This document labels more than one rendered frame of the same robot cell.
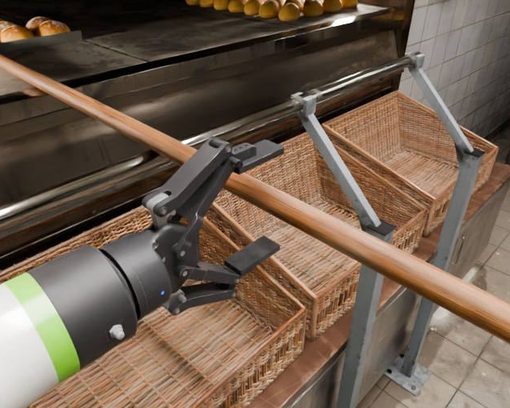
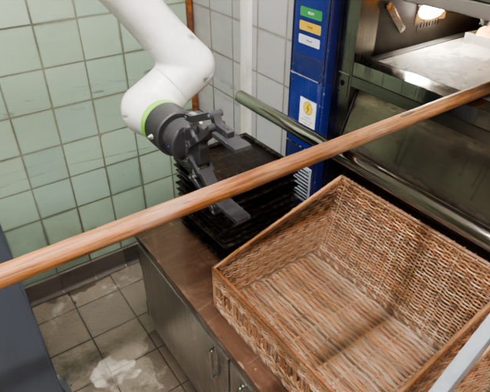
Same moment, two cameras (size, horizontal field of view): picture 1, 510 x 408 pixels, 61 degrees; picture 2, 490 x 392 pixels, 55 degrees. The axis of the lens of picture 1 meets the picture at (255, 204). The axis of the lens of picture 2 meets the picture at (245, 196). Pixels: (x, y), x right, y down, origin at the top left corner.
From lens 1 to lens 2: 0.86 m
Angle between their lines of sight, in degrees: 80
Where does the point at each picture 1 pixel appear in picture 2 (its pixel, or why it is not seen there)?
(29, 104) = not seen: hidden behind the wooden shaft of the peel
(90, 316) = (150, 122)
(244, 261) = (223, 204)
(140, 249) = (179, 125)
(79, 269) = (165, 110)
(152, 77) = not seen: outside the picture
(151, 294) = (166, 141)
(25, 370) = (136, 117)
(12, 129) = not seen: hidden behind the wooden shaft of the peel
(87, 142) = (473, 162)
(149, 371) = (331, 323)
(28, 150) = (432, 134)
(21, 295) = (156, 101)
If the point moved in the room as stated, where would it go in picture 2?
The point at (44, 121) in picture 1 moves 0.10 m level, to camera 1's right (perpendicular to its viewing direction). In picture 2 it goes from (446, 120) to (453, 139)
